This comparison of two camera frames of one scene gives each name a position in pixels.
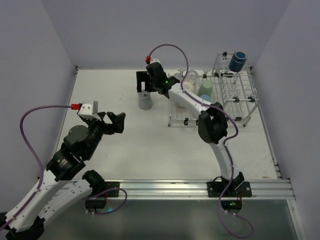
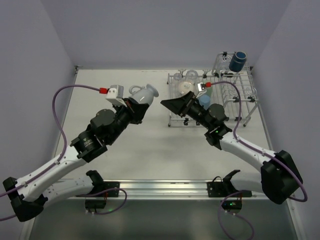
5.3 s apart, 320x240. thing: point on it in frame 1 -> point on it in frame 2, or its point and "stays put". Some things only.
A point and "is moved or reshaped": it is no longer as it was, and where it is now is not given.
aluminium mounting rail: (262, 189) stays put
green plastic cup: (206, 88) stays put
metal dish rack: (235, 90) stays put
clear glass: (191, 77) stays put
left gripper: (105, 122) -> (131, 108)
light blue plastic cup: (206, 97) stays put
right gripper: (146, 77) -> (186, 104)
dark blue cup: (237, 61) stays put
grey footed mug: (145, 102) is moved or reshaped
